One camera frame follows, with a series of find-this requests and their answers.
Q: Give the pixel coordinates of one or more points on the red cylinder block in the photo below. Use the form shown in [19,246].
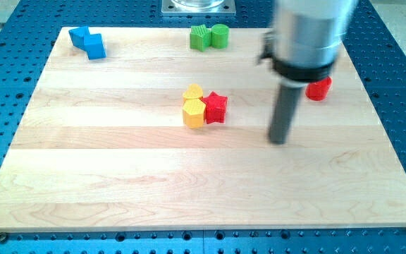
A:
[318,91]

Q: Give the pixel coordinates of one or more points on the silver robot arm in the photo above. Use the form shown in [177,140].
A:
[304,39]

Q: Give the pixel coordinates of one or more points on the red star block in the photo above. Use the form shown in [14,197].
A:
[216,106]

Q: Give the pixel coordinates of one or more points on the green star block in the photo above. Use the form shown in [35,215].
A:
[200,37]

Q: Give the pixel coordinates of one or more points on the yellow pentagon block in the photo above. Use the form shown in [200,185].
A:
[194,113]

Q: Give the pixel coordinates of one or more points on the yellow heart block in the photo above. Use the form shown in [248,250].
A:
[194,91]

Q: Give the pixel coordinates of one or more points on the wooden board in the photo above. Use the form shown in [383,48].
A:
[102,145]

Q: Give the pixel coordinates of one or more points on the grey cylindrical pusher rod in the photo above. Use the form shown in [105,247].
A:
[286,104]

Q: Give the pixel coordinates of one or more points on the green cylinder block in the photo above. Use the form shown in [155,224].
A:
[219,36]

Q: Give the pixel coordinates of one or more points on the blue cube block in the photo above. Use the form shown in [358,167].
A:
[94,46]

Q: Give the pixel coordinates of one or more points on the blue crescent block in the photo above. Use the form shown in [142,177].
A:
[77,36]

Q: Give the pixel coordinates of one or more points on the blue perforated metal table plate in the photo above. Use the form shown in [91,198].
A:
[27,37]

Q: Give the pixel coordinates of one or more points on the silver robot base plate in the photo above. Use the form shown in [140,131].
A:
[198,7]

